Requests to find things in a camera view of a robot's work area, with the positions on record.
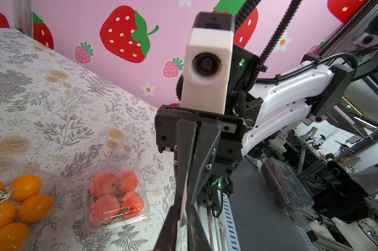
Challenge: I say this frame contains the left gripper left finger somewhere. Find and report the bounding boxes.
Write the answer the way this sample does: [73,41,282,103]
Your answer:
[153,205,179,251]

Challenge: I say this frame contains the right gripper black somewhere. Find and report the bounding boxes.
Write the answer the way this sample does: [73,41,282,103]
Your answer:
[155,105,254,207]

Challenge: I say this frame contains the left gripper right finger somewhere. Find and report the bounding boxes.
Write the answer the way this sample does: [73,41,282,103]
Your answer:
[185,205,211,251]

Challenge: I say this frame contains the white sticker sheet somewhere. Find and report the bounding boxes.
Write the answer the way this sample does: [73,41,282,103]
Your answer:
[177,175,188,239]

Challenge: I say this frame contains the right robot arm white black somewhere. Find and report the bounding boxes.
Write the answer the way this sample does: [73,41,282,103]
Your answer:
[155,1,357,209]

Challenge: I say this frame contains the clear small peach box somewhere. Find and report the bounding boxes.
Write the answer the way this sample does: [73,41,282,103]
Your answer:
[83,166,149,234]

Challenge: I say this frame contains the clear grape box below table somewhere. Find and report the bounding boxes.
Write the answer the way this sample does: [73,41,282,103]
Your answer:
[260,158,314,212]

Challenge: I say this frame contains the clear orange kumquat box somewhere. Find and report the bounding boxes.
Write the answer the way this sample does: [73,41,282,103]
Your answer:
[0,159,70,251]

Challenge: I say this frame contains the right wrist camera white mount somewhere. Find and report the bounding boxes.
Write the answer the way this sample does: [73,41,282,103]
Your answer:
[181,12,235,114]

